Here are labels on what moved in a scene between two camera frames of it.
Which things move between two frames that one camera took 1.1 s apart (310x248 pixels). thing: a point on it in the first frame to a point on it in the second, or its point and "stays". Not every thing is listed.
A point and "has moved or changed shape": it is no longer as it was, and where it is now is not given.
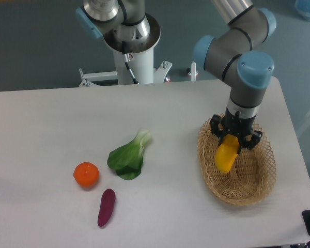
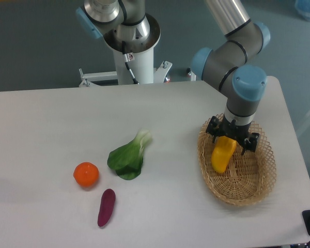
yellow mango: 227,152 has moved or changed shape
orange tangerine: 86,173 stays
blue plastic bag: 309,9 stays
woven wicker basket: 252,176 stays
